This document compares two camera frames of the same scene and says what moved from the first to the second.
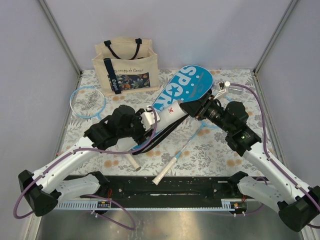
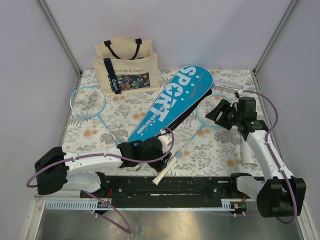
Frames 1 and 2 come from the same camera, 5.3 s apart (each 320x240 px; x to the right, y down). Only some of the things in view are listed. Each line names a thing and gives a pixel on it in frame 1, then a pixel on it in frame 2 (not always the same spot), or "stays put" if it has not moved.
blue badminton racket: (88, 101) stays put
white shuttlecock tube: (167, 115) → (248, 159)
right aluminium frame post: (276, 34) stays put
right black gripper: (198, 108) → (223, 105)
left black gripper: (141, 138) → (161, 164)
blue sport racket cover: (190, 82) stays put
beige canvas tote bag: (126, 66) stays put
